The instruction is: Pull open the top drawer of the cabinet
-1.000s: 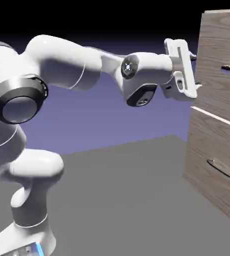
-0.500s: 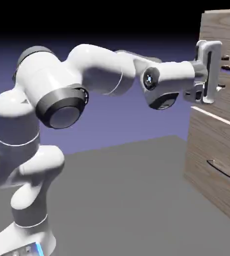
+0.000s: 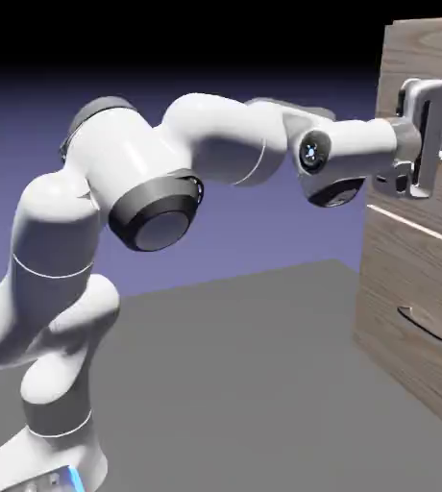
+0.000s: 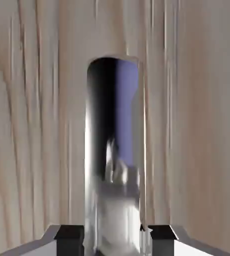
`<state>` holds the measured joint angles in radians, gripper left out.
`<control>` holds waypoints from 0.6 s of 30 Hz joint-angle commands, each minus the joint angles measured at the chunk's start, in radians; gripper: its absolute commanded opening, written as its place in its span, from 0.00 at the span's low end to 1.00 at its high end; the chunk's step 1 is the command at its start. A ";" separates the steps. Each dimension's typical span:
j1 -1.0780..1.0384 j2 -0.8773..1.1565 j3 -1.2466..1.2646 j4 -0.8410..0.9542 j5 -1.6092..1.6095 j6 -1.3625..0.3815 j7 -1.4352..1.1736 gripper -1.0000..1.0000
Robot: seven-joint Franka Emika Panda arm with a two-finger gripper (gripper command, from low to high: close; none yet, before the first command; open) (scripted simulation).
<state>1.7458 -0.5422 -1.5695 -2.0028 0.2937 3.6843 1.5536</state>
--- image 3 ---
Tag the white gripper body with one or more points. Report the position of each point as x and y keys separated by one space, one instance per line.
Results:
x=436 y=115

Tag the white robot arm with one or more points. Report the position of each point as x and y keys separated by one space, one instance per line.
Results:
x=128 y=153

